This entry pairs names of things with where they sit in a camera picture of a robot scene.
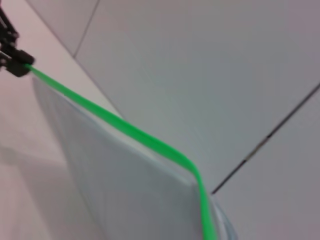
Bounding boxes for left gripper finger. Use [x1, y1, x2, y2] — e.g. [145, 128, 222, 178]
[0, 0, 36, 66]
[0, 59, 33, 78]

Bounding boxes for clear green-zip document bag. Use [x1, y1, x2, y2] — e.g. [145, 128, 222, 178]
[26, 62, 241, 240]

